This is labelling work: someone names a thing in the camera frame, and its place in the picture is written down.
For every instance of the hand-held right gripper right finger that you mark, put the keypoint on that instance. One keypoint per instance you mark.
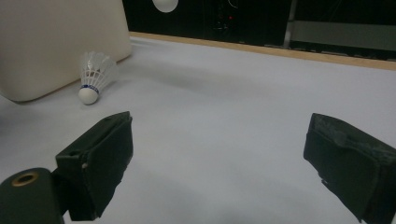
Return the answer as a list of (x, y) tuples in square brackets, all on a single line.
[(348, 168)]

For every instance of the white plastic bin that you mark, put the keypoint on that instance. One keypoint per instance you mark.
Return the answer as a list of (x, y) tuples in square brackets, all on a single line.
[(56, 43)]

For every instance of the pale table mat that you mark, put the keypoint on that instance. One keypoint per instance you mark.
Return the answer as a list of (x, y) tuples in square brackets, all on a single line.
[(218, 109)]

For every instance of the white round object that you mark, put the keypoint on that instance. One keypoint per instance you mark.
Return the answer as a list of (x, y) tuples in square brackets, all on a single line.
[(165, 3)]

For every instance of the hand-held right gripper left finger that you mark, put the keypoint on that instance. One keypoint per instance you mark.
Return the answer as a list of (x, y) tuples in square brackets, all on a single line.
[(99, 161)]

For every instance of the white feather shuttlecock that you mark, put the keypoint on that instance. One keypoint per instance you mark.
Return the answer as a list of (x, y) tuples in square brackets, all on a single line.
[(93, 77)]

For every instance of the white metal stand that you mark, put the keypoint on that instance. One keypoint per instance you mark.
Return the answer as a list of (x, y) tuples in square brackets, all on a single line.
[(342, 34)]

